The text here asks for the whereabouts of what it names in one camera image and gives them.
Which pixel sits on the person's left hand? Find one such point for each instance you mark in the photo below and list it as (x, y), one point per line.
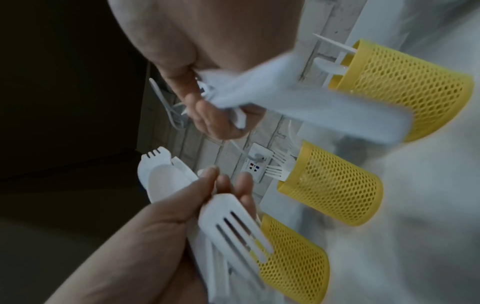
(150, 243)

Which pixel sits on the person's right hand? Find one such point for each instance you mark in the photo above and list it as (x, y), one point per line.
(210, 35)

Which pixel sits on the white plastic knife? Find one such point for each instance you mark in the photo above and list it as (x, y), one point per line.
(330, 109)
(262, 71)

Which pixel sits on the white plastic spoon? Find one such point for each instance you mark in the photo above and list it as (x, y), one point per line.
(165, 181)

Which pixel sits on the white plastic fork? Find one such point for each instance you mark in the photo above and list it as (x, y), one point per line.
(144, 166)
(225, 213)

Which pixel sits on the bunch of sorted white forks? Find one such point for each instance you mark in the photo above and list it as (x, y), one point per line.
(277, 172)

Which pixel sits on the white wall socket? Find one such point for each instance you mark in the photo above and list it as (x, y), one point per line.
(258, 166)

